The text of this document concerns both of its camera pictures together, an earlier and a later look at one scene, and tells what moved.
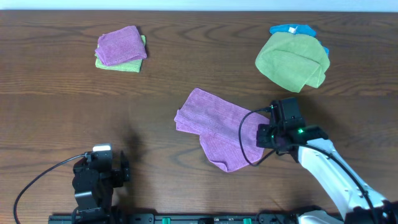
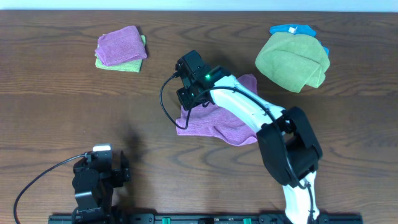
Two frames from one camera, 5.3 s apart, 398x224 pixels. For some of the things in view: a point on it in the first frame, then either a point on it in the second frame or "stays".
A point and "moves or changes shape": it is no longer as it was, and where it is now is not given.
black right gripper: (261, 139) to (183, 92)
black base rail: (176, 218) stays
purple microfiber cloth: (218, 122) moves or changes shape
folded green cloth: (134, 66) stays
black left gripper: (124, 172) stays
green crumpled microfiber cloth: (293, 61) stays
